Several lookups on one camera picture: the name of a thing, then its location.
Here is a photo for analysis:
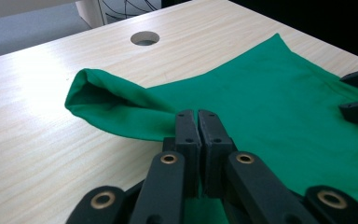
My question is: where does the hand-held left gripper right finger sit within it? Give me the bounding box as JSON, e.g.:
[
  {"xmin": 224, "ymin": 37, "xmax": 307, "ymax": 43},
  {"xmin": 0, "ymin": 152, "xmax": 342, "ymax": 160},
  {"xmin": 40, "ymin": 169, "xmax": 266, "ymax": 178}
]
[{"xmin": 198, "ymin": 109, "xmax": 321, "ymax": 224}]

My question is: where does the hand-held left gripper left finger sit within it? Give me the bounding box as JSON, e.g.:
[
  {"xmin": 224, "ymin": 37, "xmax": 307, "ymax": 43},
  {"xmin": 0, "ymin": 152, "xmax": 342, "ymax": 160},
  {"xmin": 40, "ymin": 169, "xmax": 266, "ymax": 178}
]
[{"xmin": 130, "ymin": 109, "xmax": 202, "ymax": 224}]

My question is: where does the green dinosaur print t-shirt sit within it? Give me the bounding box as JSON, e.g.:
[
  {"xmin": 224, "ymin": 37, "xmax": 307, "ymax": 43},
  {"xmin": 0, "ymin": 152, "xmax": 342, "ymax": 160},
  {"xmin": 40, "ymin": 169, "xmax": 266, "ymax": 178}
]
[{"xmin": 64, "ymin": 33, "xmax": 358, "ymax": 224}]

